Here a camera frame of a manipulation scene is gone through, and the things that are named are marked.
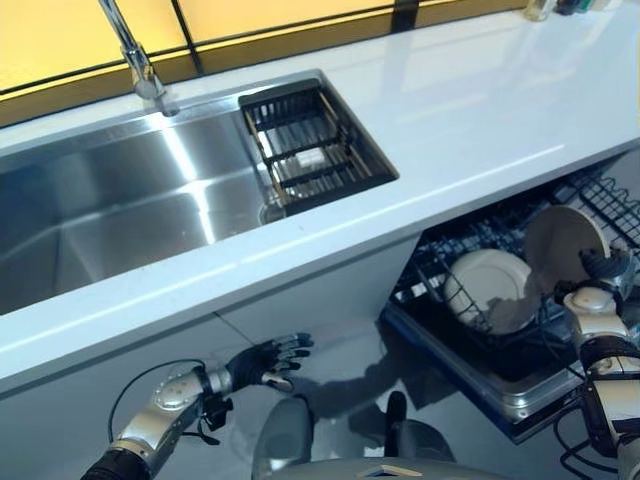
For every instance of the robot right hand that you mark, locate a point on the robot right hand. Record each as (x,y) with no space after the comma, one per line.
(616,274)

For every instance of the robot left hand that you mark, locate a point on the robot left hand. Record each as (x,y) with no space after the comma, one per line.
(252,362)

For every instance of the white round plate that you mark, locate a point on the white round plate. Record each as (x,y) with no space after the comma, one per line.
(560,245)
(482,282)

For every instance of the robot right arm silver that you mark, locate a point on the robot right arm silver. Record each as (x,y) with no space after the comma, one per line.
(602,340)

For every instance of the robot left arm silver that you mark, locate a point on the robot left arm silver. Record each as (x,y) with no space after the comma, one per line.
(165,407)

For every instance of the dishwasher door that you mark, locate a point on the dishwasher door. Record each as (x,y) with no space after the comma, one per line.
(480,372)

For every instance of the robot silver left leg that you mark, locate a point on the robot silver left leg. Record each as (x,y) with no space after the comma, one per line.
(282,435)

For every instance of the robot silver leg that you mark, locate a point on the robot silver leg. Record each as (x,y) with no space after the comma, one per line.
(282,435)
(415,440)

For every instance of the white cabinet front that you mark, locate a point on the white cabinet front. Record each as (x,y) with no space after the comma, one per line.
(310,290)

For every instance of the round sink drain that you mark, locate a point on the round sink drain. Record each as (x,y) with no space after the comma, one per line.
(270,212)

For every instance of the robot silver torso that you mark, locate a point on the robot silver torso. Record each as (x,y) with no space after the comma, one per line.
(380,470)

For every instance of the robot silver right leg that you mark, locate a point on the robot silver right leg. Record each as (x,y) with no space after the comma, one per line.
(415,440)

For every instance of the stainless steel sink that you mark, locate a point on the stainless steel sink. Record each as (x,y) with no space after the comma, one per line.
(125,200)

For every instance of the white sponge block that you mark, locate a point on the white sponge block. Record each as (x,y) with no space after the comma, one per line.
(310,158)

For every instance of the black sink drain basket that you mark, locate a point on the black sink drain basket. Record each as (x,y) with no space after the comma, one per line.
(320,150)

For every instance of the small dark container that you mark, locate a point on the small dark container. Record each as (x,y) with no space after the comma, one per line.
(567,6)

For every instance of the clear glass bottle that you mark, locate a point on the clear glass bottle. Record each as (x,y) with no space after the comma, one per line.
(539,9)

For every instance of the chrome faucet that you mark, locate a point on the chrome faucet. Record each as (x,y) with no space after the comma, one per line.
(139,60)

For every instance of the window with black frame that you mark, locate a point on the window with black frame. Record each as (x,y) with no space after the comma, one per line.
(210,35)

